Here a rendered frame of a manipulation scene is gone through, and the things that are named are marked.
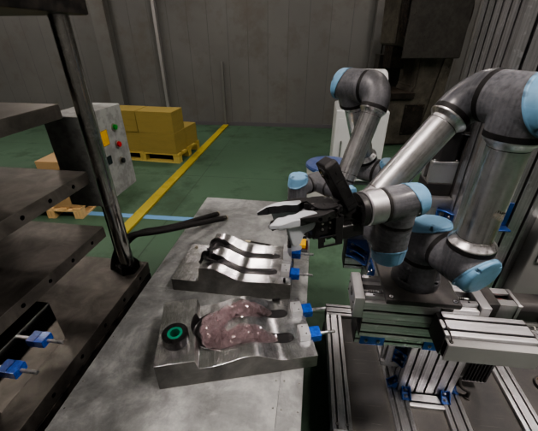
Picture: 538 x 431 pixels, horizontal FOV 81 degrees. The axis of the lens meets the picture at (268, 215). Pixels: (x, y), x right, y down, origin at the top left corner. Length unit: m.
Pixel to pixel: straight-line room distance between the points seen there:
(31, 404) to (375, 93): 1.47
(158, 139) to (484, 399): 4.76
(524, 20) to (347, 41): 6.07
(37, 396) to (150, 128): 4.38
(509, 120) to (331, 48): 6.35
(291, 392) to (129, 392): 0.49
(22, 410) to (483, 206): 1.38
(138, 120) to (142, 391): 4.54
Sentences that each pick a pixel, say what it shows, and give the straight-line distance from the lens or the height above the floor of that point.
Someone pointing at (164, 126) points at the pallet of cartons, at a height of 0.57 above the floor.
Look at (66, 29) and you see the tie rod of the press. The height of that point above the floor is 1.76.
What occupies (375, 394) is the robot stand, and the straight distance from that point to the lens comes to 1.86.
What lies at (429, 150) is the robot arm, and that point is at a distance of 0.86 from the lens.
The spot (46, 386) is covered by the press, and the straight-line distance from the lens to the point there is 1.33.
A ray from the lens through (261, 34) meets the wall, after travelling 7.12.
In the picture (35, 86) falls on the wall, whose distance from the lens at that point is 9.45.
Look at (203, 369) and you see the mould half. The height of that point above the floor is 0.87.
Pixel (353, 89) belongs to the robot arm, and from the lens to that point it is 1.27.
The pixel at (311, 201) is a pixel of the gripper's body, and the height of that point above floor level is 1.46.
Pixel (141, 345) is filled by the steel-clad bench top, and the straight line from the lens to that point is 1.28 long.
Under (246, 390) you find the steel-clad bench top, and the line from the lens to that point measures 1.11.
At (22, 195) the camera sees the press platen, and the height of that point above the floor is 1.29.
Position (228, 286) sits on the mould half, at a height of 0.85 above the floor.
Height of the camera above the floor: 1.74
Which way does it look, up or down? 30 degrees down
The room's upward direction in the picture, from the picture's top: straight up
